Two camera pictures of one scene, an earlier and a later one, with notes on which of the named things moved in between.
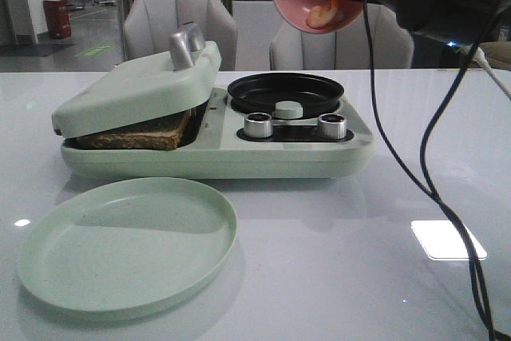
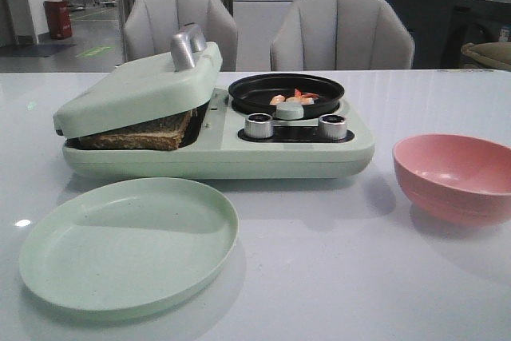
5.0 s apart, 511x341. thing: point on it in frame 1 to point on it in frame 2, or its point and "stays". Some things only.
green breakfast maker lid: (144, 88) stays
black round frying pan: (257, 94) stays
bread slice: (156, 134) stays
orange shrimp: (324, 15) to (305, 98)
